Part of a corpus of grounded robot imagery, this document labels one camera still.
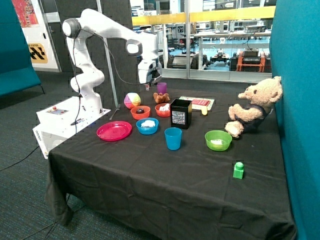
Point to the purple plastic cup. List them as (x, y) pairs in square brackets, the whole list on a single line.
[(161, 87)]

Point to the white paper in green bowl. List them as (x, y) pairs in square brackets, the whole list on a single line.
[(217, 142)]

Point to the orange bowl with dark ball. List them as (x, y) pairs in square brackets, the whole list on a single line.
[(146, 114)]

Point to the grey metal pole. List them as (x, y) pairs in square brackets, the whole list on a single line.
[(107, 52)]

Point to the black square bin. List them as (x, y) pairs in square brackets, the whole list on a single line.
[(181, 113)]

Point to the red toy keyboard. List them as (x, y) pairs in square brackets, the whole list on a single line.
[(201, 102)]

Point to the beige teddy bear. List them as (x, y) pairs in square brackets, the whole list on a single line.
[(262, 97)]

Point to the multicoloured soft ball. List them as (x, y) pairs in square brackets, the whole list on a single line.
[(131, 100)]

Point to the brown plush toy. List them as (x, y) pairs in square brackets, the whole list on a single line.
[(161, 97)]

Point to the blue plastic cup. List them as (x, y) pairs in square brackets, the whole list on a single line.
[(173, 137)]

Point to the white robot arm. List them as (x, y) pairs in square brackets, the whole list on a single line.
[(90, 23)]

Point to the green plastic bowl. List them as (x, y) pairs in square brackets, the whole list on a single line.
[(218, 134)]

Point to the blue plastic bowl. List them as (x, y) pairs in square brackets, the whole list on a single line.
[(147, 131)]

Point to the dark purple ball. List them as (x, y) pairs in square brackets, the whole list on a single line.
[(140, 111)]

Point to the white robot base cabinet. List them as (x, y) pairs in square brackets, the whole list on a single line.
[(61, 121)]

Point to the orange plastic bowl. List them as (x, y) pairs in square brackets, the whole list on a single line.
[(162, 114)]

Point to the pink plastic plate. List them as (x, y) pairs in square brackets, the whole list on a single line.
[(114, 131)]

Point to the green toy block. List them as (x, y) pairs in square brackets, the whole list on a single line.
[(238, 171)]

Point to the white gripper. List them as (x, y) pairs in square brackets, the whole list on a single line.
[(149, 71)]

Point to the teal sofa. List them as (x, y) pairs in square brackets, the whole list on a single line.
[(16, 70)]

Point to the teal partition panel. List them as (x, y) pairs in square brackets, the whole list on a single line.
[(295, 56)]

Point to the black tablecloth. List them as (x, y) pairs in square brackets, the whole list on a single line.
[(187, 194)]

